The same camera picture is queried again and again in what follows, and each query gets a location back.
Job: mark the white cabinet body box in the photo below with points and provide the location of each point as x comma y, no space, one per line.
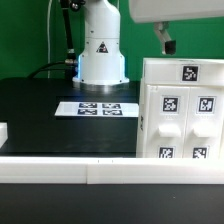
141,120

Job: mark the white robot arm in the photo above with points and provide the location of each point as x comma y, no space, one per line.
101,64

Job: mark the white border fence rail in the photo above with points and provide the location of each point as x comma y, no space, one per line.
50,170

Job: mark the white cabinet top block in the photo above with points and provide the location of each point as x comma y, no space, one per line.
183,72

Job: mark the white marker base plate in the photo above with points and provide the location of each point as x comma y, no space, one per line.
96,109

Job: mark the white cabinet door panel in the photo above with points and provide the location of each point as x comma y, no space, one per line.
165,120
204,123

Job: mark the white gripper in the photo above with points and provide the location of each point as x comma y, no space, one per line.
143,11

